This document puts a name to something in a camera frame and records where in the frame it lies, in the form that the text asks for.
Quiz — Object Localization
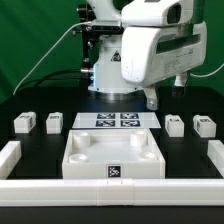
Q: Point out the white right fence piece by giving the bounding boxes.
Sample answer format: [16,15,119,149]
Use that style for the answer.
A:
[207,140,224,178]

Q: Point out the white front fence bar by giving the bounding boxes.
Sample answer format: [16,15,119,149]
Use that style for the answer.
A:
[0,179,224,207]

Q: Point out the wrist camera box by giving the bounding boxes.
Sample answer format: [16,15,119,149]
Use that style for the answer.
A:
[121,0,183,27]

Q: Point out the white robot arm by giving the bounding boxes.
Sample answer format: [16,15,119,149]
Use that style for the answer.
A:
[77,0,207,110]

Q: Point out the white square tabletop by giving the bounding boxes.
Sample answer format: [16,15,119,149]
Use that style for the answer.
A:
[62,129,165,179]

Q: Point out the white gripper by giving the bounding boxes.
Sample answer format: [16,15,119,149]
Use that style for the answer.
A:
[121,23,207,111]

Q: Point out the black cables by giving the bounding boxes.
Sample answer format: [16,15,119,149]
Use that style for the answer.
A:
[14,68,94,95]

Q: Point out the white fence piece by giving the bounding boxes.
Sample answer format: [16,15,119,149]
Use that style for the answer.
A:
[0,141,22,180]
[207,140,224,178]

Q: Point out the white left fence piece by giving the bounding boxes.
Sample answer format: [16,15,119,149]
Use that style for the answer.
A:
[0,141,22,180]

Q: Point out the white marker sheet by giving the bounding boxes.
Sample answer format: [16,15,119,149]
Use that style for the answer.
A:
[72,112,161,129]

